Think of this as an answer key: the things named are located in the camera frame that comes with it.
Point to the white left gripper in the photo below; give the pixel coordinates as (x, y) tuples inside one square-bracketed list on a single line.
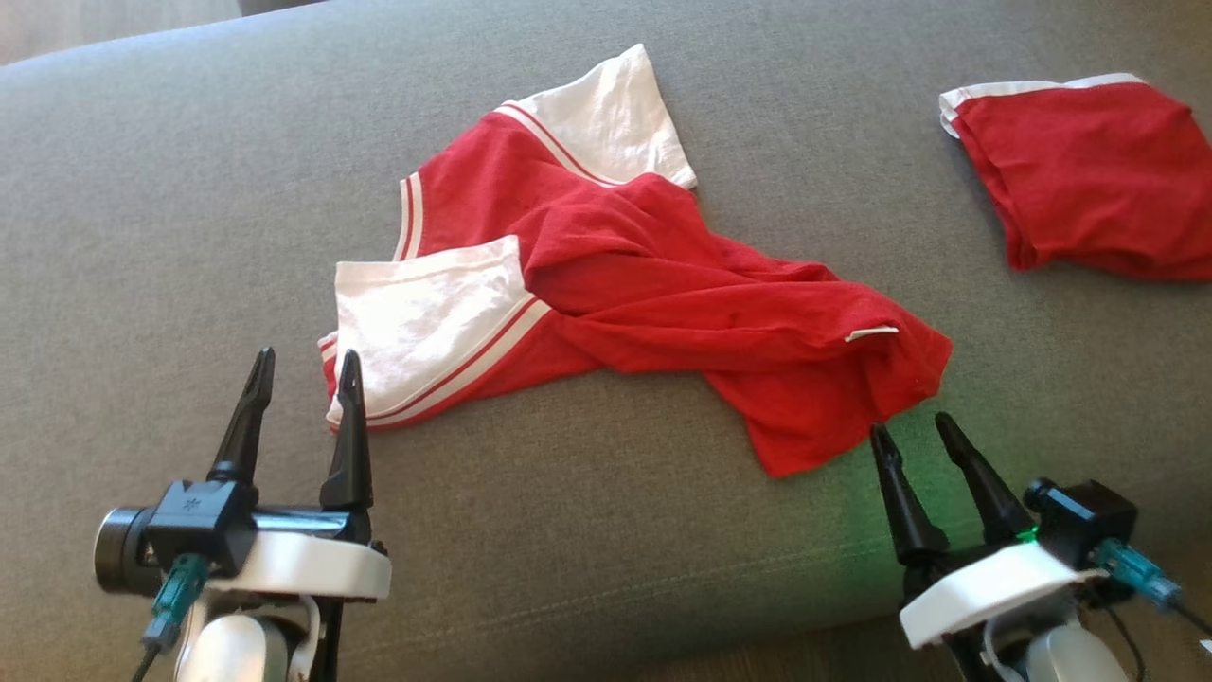
[(312, 564)]

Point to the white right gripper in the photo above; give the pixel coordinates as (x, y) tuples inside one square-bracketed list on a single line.
[(994, 587)]

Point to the red shorts with white trim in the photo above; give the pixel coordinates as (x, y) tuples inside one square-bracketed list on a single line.
[(1089, 170)]

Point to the red white-sleeved t-shirt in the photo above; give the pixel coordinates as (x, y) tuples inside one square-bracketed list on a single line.
[(663, 275)]

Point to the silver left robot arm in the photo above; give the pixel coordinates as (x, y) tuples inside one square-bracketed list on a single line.
[(227, 654)]

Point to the grey sofa seat cushion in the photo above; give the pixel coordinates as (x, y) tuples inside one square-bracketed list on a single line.
[(189, 237)]

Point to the grey sofa back cushion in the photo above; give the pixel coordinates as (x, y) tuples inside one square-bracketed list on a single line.
[(279, 6)]

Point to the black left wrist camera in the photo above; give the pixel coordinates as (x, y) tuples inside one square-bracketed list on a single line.
[(204, 526)]

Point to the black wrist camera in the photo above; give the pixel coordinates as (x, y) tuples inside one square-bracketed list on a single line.
[(1084, 521), (204, 526)]

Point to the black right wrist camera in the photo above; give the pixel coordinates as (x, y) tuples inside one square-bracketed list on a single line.
[(1084, 521)]

